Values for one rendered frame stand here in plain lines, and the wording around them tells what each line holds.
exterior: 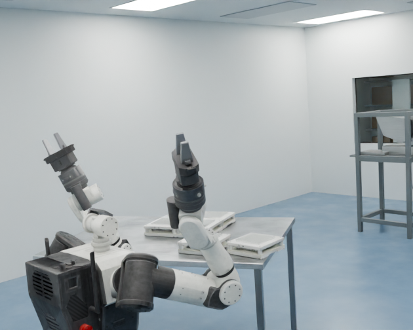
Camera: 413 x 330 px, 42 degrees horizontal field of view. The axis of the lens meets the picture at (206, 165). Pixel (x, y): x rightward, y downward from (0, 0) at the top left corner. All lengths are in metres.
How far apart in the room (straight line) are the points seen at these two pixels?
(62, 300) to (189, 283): 0.36
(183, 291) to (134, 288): 0.16
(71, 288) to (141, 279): 0.21
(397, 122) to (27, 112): 4.23
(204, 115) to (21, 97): 2.77
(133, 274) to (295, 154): 8.04
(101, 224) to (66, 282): 0.20
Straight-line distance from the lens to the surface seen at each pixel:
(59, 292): 1.58
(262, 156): 8.74
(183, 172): 1.41
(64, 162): 1.99
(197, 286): 1.61
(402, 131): 6.72
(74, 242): 1.87
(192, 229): 1.52
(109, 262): 1.63
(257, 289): 3.09
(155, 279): 1.54
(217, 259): 1.61
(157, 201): 7.26
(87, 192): 1.99
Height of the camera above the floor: 1.82
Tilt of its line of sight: 7 degrees down
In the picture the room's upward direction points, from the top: 4 degrees counter-clockwise
